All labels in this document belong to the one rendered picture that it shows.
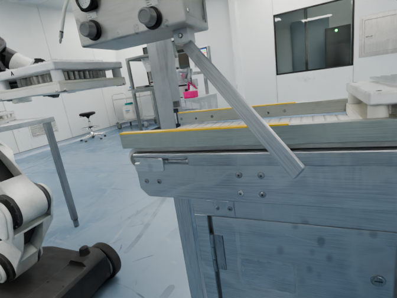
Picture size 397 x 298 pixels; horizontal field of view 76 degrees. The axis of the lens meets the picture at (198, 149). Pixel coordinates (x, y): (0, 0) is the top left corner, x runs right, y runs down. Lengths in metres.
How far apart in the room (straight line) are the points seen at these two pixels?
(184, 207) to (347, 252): 0.53
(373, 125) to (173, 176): 0.35
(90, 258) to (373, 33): 5.37
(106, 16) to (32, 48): 5.95
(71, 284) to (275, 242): 0.99
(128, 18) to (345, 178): 0.44
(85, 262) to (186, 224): 0.63
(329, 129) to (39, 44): 6.35
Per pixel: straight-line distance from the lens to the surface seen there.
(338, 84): 5.69
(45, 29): 6.73
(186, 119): 0.78
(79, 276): 1.38
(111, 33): 0.51
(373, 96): 0.45
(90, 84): 0.76
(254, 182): 0.47
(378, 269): 0.61
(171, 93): 0.81
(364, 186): 0.47
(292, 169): 0.33
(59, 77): 0.70
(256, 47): 5.88
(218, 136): 0.45
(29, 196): 1.20
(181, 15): 0.44
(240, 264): 0.64
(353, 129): 0.43
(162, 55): 0.81
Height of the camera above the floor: 0.95
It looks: 15 degrees down
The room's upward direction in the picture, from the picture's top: 8 degrees counter-clockwise
